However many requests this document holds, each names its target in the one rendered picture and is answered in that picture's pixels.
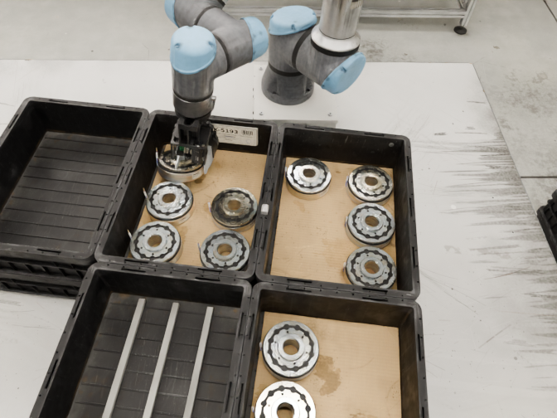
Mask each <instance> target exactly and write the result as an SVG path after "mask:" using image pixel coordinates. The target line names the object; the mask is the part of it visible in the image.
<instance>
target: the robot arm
mask: <svg viewBox="0 0 557 418"><path fill-rule="evenodd" d="M227 1H228V0H165V3H164V7H165V13H166V14H167V17H168V18H169V19H170V21H171V22H173V23H174V24H175V25H176V26H177V27H178V28H179V29H177V30H176V31H175V32H174V33H173V35H172V39H171V45H170V62H171V67H172V102H173V106H174V109H175V114H176V116H177V117H178V120H177V123H176V124H175V126H174V130H173V132H172V140H171V142H170V144H171V156H172V160H173V158H174V154H175V152H176V155H177V162H176V167H175V169H177V167H178V165H179V162H180V161H181V160H185V159H191V158H192V162H193V163H198V164H201V160H203V161H204V163H203V168H204V174H206V173H207V170H208V168H209V167H210V166H211V164H212V161H213V159H214V157H215V153H216V150H217V149H218V145H219V139H218V137H217V135H216V131H213V128H214V125H212V124H211V122H210V121H209V120H208V119H209V118H210V116H211V112H212V110H213V109H214V108H215V102H216V96H215V95H213V91H214V80H215V79H216V78H218V77H220V76H222V75H224V74H227V73H229V72H231V71H233V70H235V69H237V68H239V67H241V66H243V65H245V64H247V63H251V62H253V60H255V59H257V58H259V57H260V56H262V55H263V54H264V53H265V52H266V51H267V49H268V46H269V61H268V65H267V67H266V69H265V71H264V74H263V77H262V80H261V90H262V92H263V94H264V96H265V97H266V98H267V99H269V100H271V101H272V102H274V103H276V104H279V105H300V104H301V103H304V102H306V101H307V100H309V99H310V98H311V96H312V94H313V91H314V82H315V83H316V84H318V85H320V86H321V88H322V89H323V90H327V91H328V92H330V93H331V94H334V95H336V94H340V93H341V92H343V91H345V90H347V89H348V88H349V87H350V86H351V85H352V84H353V83H354V82H355V81H356V79H357V78H358V77H359V75H360V74H361V72H362V71H363V69H364V66H365V64H366V57H365V56H364V55H363V53H362V52H359V51H358V50H359V46H360V43H361V36H360V34H359V32H358V31H357V30H356V29H357V25H358V22H359V17H360V14H361V7H362V3H363V0H323V2H322V12H321V17H320V22H319V24H318V25H317V24H316V22H317V17H316V13H315V12H314V11H313V10H312V9H310V8H308V7H303V6H288V7H282V8H280V9H279V10H277V11H276V12H274V13H273V14H272V16H271V18H270V20H269V37H268V33H267V31H266V29H265V27H264V25H263V23H262V22H261V21H260V20H259V19H258V18H256V17H246V18H244V17H242V18H241V19H240V20H236V19H234V18H233V17H232V16H231V15H229V14H228V13H226V12H224V11H223V10H222V8H223V7H224V6H225V4H226V3H227ZM175 145H176V147H175ZM172 146H173V151H172Z"/></svg>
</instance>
